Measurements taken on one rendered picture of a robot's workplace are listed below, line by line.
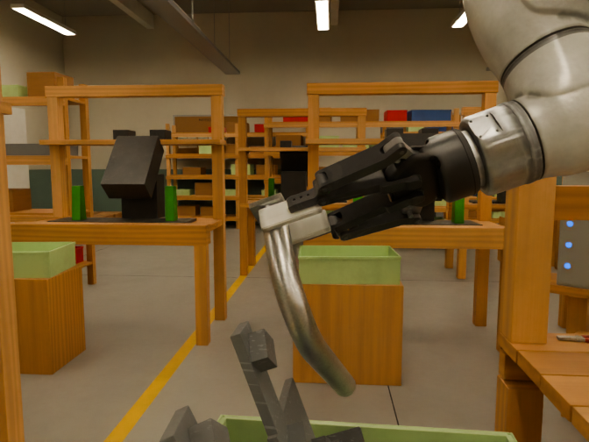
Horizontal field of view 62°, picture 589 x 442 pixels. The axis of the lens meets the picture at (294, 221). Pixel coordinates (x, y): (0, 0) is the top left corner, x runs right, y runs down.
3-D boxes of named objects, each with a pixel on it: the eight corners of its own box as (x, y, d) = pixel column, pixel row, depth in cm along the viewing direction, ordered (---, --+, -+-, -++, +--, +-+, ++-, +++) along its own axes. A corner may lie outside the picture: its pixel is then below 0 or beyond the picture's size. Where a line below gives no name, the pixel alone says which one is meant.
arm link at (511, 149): (503, 82, 52) (448, 103, 53) (546, 137, 46) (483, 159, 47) (503, 143, 59) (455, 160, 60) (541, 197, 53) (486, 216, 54)
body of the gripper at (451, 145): (459, 162, 59) (385, 188, 60) (454, 109, 53) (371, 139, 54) (485, 208, 54) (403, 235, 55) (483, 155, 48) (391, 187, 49)
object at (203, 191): (308, 230, 1026) (308, 121, 1001) (166, 228, 1047) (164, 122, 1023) (309, 226, 1080) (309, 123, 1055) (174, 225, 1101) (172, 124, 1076)
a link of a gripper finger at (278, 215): (322, 212, 54) (321, 209, 53) (263, 232, 55) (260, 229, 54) (317, 193, 56) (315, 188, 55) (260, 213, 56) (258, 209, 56)
